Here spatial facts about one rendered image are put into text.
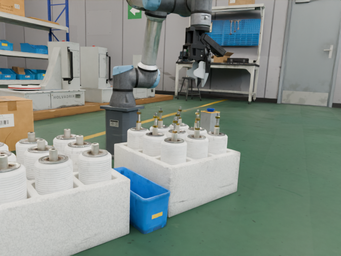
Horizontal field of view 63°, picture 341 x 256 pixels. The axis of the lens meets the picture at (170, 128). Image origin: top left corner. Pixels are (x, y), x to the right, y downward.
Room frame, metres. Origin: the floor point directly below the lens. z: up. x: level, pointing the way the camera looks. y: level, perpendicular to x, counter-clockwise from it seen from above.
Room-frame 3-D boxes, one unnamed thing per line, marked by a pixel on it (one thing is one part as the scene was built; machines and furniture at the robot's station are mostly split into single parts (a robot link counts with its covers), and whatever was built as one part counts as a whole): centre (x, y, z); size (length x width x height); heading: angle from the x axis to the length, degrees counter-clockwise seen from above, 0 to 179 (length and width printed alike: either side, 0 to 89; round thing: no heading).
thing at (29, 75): (5.72, 3.14, 0.36); 0.50 x 0.38 x 0.21; 67
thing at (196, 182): (1.16, -0.03, 0.09); 0.39 x 0.39 x 0.18; 41
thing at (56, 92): (3.06, 1.46, 0.45); 0.82 x 0.57 x 0.74; 156
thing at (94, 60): (4.42, 0.86, 0.45); 1.51 x 0.57 x 0.74; 156
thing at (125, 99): (1.59, 0.28, 0.35); 0.15 x 0.15 x 0.10
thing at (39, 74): (6.11, 2.96, 0.36); 0.50 x 0.38 x 0.21; 64
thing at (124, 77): (1.60, 0.28, 0.47); 0.13 x 0.12 x 0.14; 113
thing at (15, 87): (2.87, 1.52, 0.29); 0.30 x 0.30 x 0.06
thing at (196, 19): (1.06, -0.09, 0.68); 0.08 x 0.08 x 0.05
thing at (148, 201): (0.91, 0.12, 0.06); 0.30 x 0.11 x 0.12; 41
